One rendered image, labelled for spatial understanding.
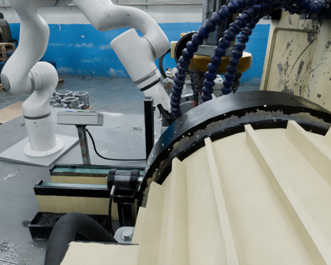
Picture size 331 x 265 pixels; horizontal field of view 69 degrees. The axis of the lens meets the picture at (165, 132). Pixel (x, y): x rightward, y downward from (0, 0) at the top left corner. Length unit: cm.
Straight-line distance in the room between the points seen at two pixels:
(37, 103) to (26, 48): 26
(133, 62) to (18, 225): 65
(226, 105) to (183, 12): 606
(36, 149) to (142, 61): 81
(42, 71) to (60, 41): 633
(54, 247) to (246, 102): 16
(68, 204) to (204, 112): 76
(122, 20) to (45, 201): 62
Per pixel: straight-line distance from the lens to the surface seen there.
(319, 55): 59
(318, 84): 59
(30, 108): 125
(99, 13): 78
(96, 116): 100
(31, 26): 106
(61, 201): 89
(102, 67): 702
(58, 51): 764
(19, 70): 116
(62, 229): 20
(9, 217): 103
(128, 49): 71
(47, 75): 124
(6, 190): 117
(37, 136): 131
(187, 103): 93
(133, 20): 79
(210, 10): 64
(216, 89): 115
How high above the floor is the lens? 141
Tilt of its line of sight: 25 degrees down
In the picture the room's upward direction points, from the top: straight up
